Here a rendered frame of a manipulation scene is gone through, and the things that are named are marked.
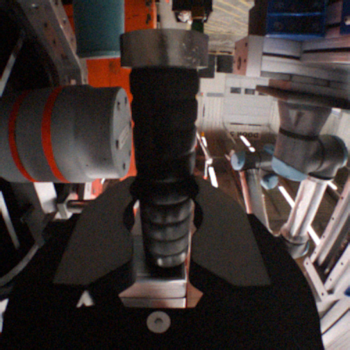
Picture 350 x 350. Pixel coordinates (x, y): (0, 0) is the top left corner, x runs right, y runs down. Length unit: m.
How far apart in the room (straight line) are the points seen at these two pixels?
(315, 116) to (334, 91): 0.08
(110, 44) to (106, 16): 0.05
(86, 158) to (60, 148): 0.03
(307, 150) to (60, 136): 0.56
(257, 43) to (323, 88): 0.20
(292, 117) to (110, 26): 0.46
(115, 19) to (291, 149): 0.51
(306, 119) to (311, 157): 0.12
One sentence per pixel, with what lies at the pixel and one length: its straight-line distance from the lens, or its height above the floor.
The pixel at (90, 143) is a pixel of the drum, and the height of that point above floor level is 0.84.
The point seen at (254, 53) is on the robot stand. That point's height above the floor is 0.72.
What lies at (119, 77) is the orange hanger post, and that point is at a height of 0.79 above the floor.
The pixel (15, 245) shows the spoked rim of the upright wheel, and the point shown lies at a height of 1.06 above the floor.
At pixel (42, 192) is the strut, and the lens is 0.39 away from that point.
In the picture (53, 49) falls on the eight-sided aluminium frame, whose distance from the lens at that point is 0.54.
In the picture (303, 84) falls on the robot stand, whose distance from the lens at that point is 0.56.
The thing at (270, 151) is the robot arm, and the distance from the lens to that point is 0.94.
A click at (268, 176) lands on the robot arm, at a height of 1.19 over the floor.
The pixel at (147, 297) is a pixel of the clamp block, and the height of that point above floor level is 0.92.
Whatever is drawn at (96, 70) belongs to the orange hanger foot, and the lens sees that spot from 0.82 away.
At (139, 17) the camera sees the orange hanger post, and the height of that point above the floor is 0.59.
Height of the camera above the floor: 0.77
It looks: 28 degrees up
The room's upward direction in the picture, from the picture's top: 179 degrees counter-clockwise
